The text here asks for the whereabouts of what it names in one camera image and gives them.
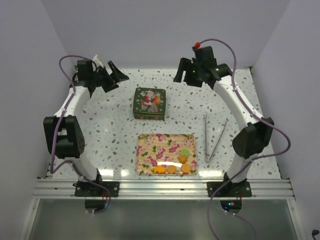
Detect aluminium front rail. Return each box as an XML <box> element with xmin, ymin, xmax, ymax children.
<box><xmin>32</xmin><ymin>178</ymin><xmax>295</xmax><ymax>200</ymax></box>

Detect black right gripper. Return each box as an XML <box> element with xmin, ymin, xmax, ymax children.
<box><xmin>173</xmin><ymin>57</ymin><xmax>204</xmax><ymax>88</ymax></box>

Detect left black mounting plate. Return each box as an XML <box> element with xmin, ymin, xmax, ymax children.
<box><xmin>72</xmin><ymin>180</ymin><xmax>120</xmax><ymax>198</ymax></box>

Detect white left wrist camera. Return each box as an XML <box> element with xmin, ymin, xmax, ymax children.
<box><xmin>92</xmin><ymin>54</ymin><xmax>105</xmax><ymax>68</ymax></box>

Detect green round cookie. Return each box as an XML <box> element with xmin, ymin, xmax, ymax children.
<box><xmin>180</xmin><ymin>149</ymin><xmax>190</xmax><ymax>157</ymax></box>

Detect floral cookie tin box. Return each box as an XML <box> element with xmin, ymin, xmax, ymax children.
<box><xmin>133</xmin><ymin>110</ymin><xmax>165</xmax><ymax>120</ymax></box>

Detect orange round cookie bottom right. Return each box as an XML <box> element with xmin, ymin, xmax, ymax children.
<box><xmin>180</xmin><ymin>163</ymin><xmax>192</xmax><ymax>174</ymax></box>

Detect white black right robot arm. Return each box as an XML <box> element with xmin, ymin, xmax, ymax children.
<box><xmin>173</xmin><ymin>43</ymin><xmax>274</xmax><ymax>198</ymax></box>

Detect black mounting plate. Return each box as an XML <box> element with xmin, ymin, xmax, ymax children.
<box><xmin>72</xmin><ymin>180</ymin><xmax>120</xmax><ymax>198</ymax></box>
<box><xmin>206</xmin><ymin>181</ymin><xmax>253</xmax><ymax>198</ymax></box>

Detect swirl shell cookie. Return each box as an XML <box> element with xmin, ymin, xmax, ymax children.
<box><xmin>178</xmin><ymin>155</ymin><xmax>188</xmax><ymax>164</ymax></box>

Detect orange fish cookie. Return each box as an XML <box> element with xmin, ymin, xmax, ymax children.
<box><xmin>153</xmin><ymin>165</ymin><xmax>166</xmax><ymax>174</ymax></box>

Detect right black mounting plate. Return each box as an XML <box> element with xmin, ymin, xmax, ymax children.
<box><xmin>206</xmin><ymin>181</ymin><xmax>253</xmax><ymax>198</ymax></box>

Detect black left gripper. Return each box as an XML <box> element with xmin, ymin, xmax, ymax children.
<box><xmin>91</xmin><ymin>61</ymin><xmax>129</xmax><ymax>93</ymax></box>

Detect orange round cookie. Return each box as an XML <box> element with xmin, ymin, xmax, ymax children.
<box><xmin>180</xmin><ymin>163</ymin><xmax>192</xmax><ymax>174</ymax></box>
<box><xmin>166</xmin><ymin>165</ymin><xmax>177</xmax><ymax>174</ymax></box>

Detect orange round cookie bottom middle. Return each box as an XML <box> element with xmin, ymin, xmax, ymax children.
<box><xmin>166</xmin><ymin>165</ymin><xmax>177</xmax><ymax>174</ymax></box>

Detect floral serving tray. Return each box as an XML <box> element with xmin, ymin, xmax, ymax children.
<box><xmin>135</xmin><ymin>133</ymin><xmax>198</xmax><ymax>176</ymax></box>

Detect gold tin lid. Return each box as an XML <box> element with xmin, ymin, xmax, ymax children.
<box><xmin>132</xmin><ymin>87</ymin><xmax>167</xmax><ymax>113</ymax></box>

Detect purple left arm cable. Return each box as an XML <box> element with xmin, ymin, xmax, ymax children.
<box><xmin>49</xmin><ymin>54</ymin><xmax>112</xmax><ymax>215</ymax></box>

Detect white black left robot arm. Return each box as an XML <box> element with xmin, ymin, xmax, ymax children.
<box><xmin>43</xmin><ymin>56</ymin><xmax>129</xmax><ymax>199</ymax></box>

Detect silver metal tongs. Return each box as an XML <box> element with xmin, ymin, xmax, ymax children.
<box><xmin>204</xmin><ymin>112</ymin><xmax>228</xmax><ymax>163</ymax></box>

